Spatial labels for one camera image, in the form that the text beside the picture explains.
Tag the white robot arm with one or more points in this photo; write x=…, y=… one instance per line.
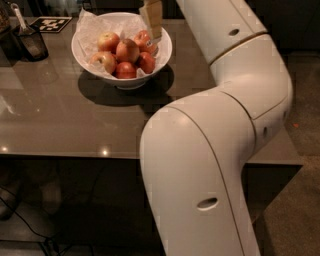
x=193, y=150

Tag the black white fiducial marker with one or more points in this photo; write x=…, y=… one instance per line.
x=49, y=24

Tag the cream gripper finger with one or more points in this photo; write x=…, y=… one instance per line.
x=152, y=13

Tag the front left apple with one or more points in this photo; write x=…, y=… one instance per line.
x=106, y=59

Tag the back left apple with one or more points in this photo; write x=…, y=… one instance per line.
x=108, y=41

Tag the yellow-red apple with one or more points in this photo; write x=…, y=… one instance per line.
x=127, y=51

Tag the front center red apple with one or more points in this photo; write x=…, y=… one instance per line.
x=125, y=70

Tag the white handled utensil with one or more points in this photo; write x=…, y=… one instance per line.
x=25, y=29

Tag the apple with sticker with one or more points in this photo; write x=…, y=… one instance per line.
x=142, y=39

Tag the white ceramic bowl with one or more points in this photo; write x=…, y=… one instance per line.
x=133, y=81

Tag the black cup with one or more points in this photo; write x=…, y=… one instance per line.
x=31, y=43

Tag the white crumpled paper liner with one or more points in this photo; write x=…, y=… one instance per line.
x=90, y=30

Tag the right red apple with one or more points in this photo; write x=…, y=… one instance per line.
x=146, y=62

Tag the dark jar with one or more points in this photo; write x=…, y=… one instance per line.
x=4, y=18

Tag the red apple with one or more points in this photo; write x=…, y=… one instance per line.
x=125, y=70
x=146, y=62

